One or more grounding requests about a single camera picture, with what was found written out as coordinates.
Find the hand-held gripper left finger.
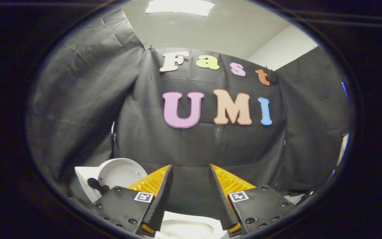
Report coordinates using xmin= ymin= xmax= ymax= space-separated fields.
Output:
xmin=90 ymin=165 xmax=174 ymax=238

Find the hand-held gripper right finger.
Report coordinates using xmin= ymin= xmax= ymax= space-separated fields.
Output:
xmin=209 ymin=163 xmax=296 ymax=238

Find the white toilet lid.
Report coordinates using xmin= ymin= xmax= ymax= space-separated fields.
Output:
xmin=97 ymin=158 xmax=148 ymax=197

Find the white toilet bowl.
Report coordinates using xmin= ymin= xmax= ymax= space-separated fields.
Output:
xmin=154 ymin=210 xmax=228 ymax=239

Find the black backdrop cloth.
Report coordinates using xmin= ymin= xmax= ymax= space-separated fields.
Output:
xmin=26 ymin=8 xmax=351 ymax=219

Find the ceiling light panel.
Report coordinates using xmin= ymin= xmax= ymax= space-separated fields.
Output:
xmin=145 ymin=0 xmax=215 ymax=17

